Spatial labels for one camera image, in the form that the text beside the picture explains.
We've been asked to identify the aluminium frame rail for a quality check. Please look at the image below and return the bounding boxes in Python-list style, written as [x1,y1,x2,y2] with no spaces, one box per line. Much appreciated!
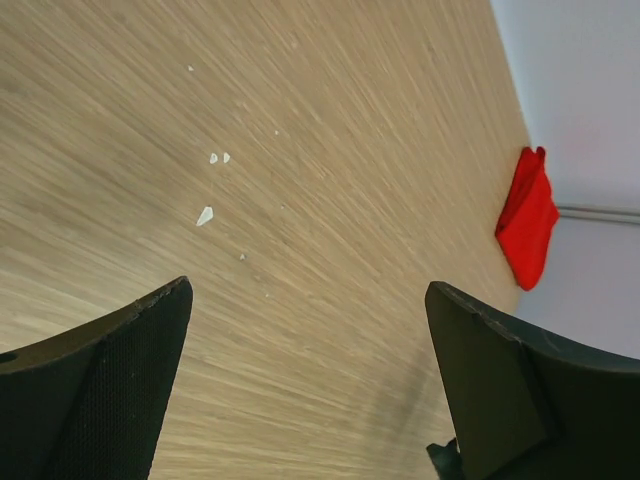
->
[558,205,640,225]

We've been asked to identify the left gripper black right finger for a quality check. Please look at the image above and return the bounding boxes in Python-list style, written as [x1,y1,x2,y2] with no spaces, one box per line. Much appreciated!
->
[425,281,639,479]

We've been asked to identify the folded red t-shirt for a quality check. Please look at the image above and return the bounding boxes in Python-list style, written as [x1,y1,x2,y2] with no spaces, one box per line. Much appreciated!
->
[495,146,559,291]

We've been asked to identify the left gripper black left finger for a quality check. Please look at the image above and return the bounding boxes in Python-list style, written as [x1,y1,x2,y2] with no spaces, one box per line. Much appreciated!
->
[1,277,193,479]

